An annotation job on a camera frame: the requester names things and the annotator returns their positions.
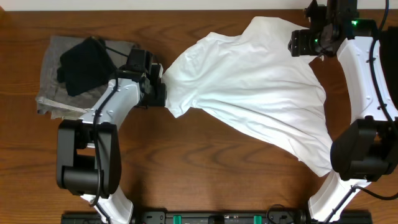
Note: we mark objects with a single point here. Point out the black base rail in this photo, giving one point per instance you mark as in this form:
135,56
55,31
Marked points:
274,216

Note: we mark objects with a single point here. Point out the black garment at right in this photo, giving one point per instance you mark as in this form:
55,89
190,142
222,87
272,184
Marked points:
389,60

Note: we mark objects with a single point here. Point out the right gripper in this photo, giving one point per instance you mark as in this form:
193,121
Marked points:
300,43

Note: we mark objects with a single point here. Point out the folded grey trousers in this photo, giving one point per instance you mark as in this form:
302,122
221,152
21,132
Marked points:
52,96

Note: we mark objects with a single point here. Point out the folded black cloth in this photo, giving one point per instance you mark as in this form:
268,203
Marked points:
85,66

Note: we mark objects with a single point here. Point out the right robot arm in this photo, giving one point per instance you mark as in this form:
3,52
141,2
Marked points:
367,150

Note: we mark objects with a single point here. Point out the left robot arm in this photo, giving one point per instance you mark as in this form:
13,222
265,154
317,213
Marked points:
88,152

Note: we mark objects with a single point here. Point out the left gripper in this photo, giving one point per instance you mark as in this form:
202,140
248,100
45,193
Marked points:
161,99

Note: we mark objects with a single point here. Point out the white t-shirt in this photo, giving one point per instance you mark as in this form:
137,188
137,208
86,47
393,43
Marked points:
252,83

